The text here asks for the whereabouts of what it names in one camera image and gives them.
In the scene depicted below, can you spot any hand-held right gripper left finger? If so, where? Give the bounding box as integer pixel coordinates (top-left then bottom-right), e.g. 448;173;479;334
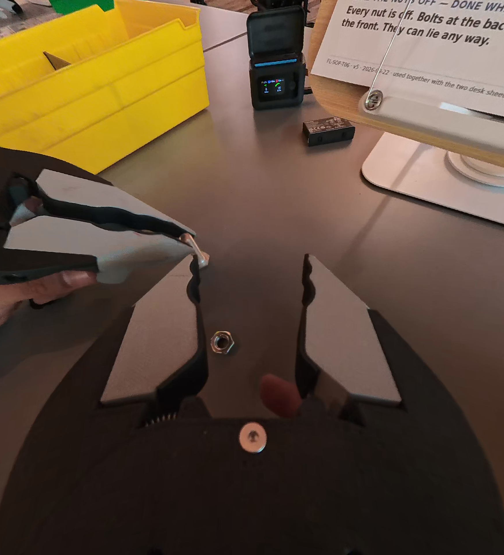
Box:
100;254;209;406

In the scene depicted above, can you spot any silver hex nut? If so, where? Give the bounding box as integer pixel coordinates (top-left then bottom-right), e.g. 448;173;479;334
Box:
211;330;235;354

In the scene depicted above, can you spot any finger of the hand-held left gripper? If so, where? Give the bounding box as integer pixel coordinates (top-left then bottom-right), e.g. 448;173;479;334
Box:
4;214;196;285
35;169;197;243

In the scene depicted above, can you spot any silver metal bolt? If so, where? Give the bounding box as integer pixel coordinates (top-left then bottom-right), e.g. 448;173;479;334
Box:
179;233;211;268

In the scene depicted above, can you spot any wooden document stand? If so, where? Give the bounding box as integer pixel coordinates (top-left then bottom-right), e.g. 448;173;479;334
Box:
308;0;504;232

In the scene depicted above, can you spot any elastic cord with eyelets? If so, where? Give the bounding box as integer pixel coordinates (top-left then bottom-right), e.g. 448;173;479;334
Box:
364;0;414;112

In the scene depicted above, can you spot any black battery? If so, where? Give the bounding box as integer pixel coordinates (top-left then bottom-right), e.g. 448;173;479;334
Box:
302;116;356;147

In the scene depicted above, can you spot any person's left hand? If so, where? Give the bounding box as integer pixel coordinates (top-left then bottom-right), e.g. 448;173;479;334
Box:
0;270;98;338

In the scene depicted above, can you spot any black charging case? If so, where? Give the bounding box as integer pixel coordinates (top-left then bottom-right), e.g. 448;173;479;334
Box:
246;5;309;110

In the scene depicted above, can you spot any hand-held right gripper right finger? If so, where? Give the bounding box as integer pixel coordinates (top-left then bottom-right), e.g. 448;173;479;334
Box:
295;254;403;412

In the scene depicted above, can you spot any person's right hand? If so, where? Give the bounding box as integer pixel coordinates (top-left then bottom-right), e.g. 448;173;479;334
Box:
259;374;303;419

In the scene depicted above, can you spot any yellow plastic bin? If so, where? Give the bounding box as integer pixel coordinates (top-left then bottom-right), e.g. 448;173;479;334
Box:
0;0;211;175

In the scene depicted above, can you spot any printed instruction sheet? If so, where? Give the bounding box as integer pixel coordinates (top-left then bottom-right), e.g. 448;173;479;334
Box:
310;0;504;115

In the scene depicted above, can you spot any green plastic bin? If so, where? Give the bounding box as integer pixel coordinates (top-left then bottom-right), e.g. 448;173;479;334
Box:
49;0;117;16

